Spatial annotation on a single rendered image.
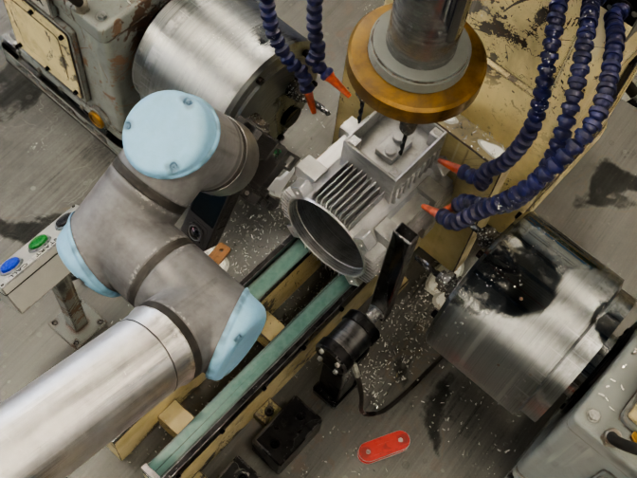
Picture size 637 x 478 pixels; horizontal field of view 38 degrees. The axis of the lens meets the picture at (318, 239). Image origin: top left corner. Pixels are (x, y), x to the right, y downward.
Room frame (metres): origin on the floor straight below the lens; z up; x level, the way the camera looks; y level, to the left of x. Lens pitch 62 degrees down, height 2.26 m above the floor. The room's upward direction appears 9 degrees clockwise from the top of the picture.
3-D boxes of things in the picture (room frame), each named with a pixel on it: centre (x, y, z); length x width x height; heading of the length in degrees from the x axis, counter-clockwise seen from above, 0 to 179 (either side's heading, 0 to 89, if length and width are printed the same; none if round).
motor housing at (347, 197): (0.74, -0.07, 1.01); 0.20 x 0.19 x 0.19; 146
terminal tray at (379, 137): (0.77, -0.09, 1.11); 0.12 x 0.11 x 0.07; 146
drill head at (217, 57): (0.93, 0.23, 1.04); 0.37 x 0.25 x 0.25; 57
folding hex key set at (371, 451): (0.41, -0.16, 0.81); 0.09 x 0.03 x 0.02; 119
